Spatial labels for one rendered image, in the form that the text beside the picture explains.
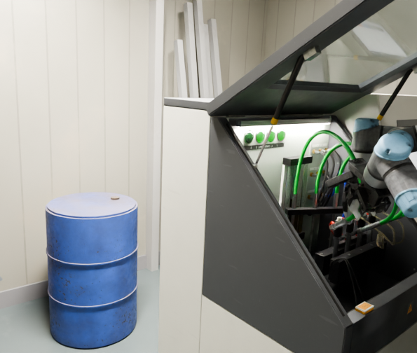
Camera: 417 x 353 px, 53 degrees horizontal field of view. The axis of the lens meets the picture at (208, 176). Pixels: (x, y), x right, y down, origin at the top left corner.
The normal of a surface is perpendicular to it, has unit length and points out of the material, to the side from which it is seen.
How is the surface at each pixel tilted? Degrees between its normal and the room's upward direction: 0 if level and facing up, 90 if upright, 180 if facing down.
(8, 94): 90
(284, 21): 90
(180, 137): 90
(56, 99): 90
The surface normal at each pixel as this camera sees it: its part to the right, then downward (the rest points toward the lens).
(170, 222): -0.76, 0.11
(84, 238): 0.09, 0.22
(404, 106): 0.64, -0.04
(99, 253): 0.40, 0.22
